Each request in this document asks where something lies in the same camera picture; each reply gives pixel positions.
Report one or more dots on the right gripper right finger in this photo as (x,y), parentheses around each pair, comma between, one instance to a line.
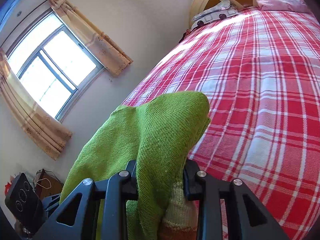
(247,217)

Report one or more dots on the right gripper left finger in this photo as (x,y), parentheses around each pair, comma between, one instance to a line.
(77,216)

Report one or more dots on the green orange striped knit sweater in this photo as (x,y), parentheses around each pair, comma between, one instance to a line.
(158,135)

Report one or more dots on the brown bedside table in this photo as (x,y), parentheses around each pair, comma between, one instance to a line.
(46,184)

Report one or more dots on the yellow curtain side window near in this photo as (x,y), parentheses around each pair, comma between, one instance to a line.
(47,133)

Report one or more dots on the yellow curtain side window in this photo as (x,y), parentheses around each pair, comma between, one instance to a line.
(47,133)
(99,44)

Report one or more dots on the red white plaid bed sheet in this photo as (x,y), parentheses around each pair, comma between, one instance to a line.
(260,73)

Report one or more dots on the white bus print pillow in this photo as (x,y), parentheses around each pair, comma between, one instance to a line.
(214,16)

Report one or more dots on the grey patterned pillow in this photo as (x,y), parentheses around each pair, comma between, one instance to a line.
(223,5)

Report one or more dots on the pink floral pillow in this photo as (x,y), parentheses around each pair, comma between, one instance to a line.
(283,5)

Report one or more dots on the side window aluminium frame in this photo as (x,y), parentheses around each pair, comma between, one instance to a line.
(52,64)

